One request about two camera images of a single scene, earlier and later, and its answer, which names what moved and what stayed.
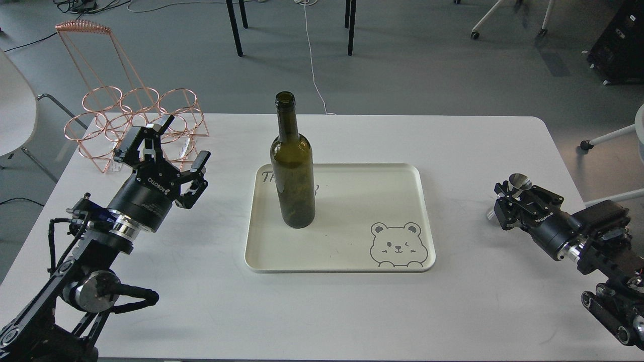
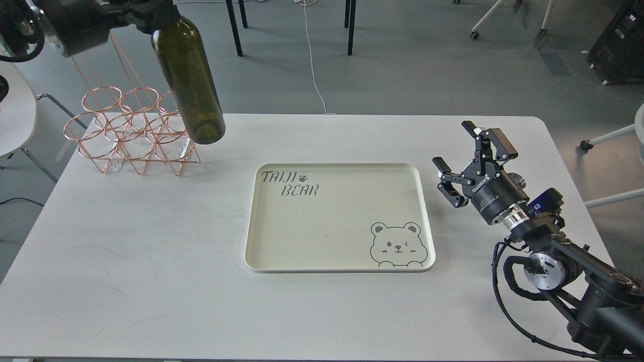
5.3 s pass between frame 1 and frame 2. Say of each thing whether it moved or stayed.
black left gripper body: moved
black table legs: stayed
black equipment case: stayed
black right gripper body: moved
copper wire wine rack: stayed
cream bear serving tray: stayed
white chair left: stayed
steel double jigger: stayed
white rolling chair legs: stayed
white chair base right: stayed
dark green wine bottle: moved
